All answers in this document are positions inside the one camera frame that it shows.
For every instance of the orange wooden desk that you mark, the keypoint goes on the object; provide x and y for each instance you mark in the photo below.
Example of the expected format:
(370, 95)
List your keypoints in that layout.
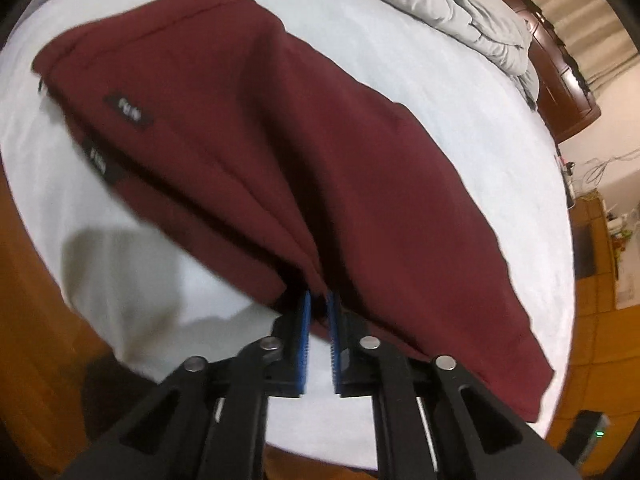
(595, 225)

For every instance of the maroon pants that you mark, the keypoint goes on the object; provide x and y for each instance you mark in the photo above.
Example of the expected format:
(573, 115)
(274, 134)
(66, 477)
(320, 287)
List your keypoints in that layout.
(300, 135)

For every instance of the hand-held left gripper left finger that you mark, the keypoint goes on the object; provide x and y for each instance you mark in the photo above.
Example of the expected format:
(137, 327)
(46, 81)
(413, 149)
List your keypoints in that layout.
(302, 342)

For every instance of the bed with pale sheet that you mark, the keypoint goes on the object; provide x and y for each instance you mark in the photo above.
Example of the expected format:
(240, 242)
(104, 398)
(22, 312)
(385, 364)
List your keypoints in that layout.
(450, 110)

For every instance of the dark wooden headboard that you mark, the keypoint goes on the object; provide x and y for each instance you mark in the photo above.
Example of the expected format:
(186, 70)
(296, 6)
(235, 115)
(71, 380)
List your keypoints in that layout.
(565, 95)

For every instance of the black device with green light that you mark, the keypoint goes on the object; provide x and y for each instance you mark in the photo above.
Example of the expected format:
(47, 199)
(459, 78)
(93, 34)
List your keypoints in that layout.
(585, 435)

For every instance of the grey duvet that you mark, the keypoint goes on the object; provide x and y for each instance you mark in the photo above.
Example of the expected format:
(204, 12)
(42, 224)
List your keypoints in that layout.
(450, 0)

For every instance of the beige curtain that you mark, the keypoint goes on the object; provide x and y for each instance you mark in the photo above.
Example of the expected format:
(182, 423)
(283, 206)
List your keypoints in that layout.
(585, 20)

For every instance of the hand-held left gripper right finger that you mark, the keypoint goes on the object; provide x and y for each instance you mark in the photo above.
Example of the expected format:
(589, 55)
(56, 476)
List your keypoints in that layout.
(334, 347)

